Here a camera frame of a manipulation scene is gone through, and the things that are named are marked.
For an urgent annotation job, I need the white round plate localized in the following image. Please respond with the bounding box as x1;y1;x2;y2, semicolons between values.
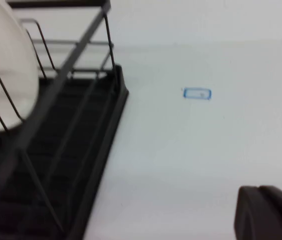
0;0;39;132

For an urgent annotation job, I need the black plastic drip tray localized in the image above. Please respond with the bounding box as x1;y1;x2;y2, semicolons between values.
0;64;129;240

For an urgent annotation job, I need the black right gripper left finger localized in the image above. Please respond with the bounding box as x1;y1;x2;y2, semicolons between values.
234;186;279;240

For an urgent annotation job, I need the blue bordered rectangular label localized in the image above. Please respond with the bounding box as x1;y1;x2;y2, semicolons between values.
182;87;212;101

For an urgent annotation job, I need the black wire dish rack frame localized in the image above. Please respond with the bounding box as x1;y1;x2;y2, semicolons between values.
0;0;118;233

